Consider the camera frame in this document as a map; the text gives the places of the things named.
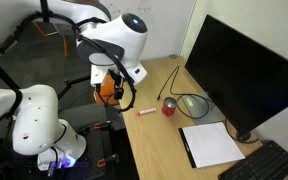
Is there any black computer monitor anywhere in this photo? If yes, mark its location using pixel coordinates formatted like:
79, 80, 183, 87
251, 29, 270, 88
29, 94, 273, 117
184, 14, 288, 136

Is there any whiteboard with drawings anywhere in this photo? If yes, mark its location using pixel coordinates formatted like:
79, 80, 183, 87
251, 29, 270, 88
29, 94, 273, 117
98, 0, 197, 62

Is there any black monitor stand foot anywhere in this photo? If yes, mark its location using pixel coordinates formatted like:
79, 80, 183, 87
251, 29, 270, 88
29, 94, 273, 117
235, 128, 252, 143

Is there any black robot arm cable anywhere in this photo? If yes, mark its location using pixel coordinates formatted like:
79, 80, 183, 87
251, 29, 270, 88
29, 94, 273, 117
71, 17, 138, 114

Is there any black perforated breadboard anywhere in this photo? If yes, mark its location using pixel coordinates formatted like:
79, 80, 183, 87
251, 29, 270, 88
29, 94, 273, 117
55, 121, 119, 180

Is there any black keyboard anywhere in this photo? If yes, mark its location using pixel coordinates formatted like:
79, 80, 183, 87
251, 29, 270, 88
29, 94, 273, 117
217, 139, 288, 180

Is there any orange wooden stand leg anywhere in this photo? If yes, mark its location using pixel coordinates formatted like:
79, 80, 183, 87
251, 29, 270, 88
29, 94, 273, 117
62, 34, 69, 59

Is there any black tripod rod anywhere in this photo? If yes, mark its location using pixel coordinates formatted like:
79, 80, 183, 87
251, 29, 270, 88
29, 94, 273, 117
57, 75, 92, 100

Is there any orange box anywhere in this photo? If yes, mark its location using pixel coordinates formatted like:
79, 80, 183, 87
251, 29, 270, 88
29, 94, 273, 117
94, 73, 121, 107

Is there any black loose cable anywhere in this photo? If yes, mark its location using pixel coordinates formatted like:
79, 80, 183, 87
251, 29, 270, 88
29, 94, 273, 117
156, 65, 211, 120

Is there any red mug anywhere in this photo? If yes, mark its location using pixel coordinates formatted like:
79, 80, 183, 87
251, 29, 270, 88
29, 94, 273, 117
161, 96, 178, 118

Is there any white paper pad black edge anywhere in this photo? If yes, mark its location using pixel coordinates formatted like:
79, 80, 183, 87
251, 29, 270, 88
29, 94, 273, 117
178, 121, 247, 169

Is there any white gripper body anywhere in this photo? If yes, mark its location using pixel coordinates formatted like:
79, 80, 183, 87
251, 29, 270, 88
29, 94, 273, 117
90, 61, 149, 88

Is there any red and white marker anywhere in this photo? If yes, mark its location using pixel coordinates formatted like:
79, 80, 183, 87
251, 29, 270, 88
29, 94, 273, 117
136, 107, 158, 117

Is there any black clamp orange handle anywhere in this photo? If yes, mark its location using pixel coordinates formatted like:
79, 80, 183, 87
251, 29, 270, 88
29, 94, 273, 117
93, 120, 112, 131
96, 153, 120, 168

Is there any grey monitor base plate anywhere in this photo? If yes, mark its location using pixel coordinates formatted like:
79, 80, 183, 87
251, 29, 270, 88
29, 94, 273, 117
180, 94, 226, 126

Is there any black monitor cable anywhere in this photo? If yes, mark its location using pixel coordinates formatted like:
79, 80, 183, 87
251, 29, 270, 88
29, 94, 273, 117
224, 118, 262, 145

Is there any green sticky note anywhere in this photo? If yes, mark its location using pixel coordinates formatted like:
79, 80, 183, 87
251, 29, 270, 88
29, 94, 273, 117
184, 96, 195, 108

